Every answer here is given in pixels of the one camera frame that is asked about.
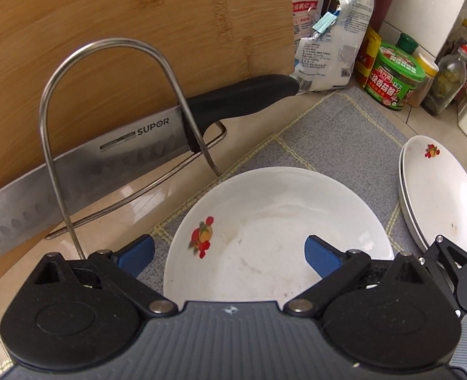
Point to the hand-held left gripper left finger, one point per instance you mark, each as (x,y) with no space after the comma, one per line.
(135,255)

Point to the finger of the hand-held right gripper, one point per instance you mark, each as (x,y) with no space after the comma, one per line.
(435,257)

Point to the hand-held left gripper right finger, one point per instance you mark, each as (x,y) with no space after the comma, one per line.
(321,255)

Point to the white fruit print plate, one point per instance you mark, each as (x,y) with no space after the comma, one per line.
(435,190)
(265,213)
(404,213)

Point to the blue grey checked cloth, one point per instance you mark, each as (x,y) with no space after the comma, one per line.
(316,134)

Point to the green lid sauce jar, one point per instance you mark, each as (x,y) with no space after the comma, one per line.
(392,87)

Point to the small yellow lid jar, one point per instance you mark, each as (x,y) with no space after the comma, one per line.
(427,65)

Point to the white printed bag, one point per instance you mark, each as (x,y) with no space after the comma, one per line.
(328,63)

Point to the yellow seasoning box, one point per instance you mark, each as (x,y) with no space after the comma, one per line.
(370,55)

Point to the green cap bottle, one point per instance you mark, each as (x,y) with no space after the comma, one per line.
(407,42)

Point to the teal clip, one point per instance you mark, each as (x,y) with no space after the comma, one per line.
(324,23)

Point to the bamboo cutting board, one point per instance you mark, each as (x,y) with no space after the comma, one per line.
(99,8)

